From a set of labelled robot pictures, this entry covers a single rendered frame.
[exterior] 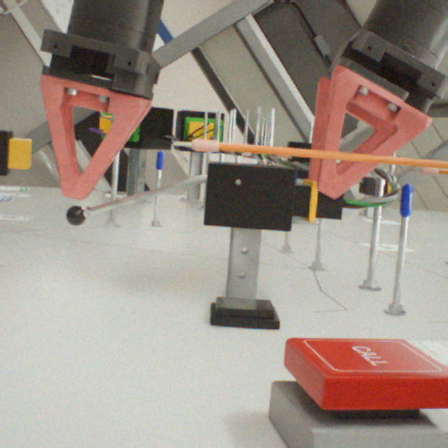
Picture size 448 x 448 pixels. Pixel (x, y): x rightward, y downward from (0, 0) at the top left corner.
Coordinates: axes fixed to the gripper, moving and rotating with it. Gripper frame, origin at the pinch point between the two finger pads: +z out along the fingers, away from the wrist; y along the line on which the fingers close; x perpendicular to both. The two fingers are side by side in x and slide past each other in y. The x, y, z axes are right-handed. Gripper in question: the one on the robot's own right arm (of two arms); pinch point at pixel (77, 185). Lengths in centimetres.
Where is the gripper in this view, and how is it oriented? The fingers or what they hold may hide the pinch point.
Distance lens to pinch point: 52.9
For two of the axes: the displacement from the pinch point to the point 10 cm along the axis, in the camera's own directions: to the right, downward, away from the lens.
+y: -0.1, -1.2, 9.9
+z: -2.3, 9.7, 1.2
